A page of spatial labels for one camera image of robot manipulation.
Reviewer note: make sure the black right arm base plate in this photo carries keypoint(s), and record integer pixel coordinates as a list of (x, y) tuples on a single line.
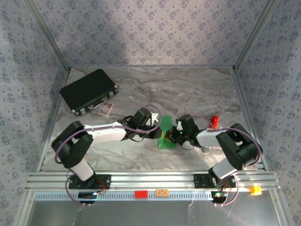
[(200, 181)]

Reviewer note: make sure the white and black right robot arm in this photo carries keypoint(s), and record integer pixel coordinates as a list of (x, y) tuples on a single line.
[(237, 148)]

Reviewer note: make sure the aluminium side rail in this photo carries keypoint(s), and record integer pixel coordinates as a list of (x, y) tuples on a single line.
[(56, 115), (245, 106)]

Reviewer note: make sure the green paper sheet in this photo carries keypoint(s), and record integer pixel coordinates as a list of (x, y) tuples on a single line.
[(167, 122)]

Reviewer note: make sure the black left controller board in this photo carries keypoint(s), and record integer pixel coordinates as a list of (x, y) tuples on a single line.
[(87, 195)]

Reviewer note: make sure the colourful card pack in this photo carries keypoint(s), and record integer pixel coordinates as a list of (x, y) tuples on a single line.
[(105, 108)]

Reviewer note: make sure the red glitter tube silver base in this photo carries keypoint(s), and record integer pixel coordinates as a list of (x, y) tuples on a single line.
[(214, 121)]

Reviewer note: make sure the black controller board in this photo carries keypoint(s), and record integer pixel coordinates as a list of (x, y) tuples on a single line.
[(87, 195), (218, 195)]

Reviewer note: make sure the aluminium mounting rail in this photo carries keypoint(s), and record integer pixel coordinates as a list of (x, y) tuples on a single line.
[(150, 179)]

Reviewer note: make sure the orange label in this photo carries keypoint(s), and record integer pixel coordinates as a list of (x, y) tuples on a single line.
[(162, 192)]

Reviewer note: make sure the black right controller board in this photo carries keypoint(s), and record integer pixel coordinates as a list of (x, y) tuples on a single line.
[(218, 195)]

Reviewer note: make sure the aluminium frame post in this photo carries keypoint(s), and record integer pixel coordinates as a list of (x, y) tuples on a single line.
[(48, 35), (255, 35)]

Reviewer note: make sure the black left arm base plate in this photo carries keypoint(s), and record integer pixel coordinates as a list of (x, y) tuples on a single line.
[(105, 181)]

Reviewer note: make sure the red label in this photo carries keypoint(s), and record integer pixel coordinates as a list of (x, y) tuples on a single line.
[(141, 194)]

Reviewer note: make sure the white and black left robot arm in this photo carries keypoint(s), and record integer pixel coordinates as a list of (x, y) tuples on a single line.
[(105, 134)]

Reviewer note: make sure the black hard case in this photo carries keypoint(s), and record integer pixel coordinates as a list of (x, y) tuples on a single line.
[(87, 90)]

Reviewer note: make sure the orange yellow block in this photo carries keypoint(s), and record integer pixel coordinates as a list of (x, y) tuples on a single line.
[(255, 190)]

